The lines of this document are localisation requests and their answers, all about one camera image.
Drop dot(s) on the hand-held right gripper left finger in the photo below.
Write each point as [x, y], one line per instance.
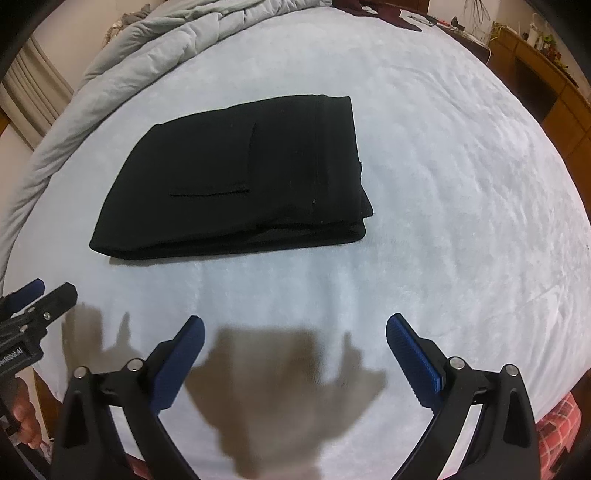
[180, 362]

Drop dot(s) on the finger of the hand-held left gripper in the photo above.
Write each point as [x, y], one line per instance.
[57, 300]
[30, 290]

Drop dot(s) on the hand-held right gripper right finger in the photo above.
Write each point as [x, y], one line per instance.
[413, 357]

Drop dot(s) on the black pants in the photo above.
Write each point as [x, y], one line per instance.
[207, 184]

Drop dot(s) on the person's left hand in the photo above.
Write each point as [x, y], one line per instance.
[25, 413]

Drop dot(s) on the red plaid pajama clothing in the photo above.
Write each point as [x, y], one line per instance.
[564, 431]

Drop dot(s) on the bed with pale blue sheet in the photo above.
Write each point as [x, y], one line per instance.
[461, 184]

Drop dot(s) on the beige curtain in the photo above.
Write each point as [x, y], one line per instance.
[32, 92]

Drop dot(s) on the grey duvet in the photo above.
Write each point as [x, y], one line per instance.
[152, 50]

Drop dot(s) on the wooden desk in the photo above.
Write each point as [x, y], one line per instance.
[569, 108]

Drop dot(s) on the small green desk ornament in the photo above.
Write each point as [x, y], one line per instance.
[550, 45]

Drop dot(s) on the white bottle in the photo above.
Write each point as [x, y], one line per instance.
[535, 36]

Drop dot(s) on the dark wooden headboard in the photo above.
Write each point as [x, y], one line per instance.
[369, 10]

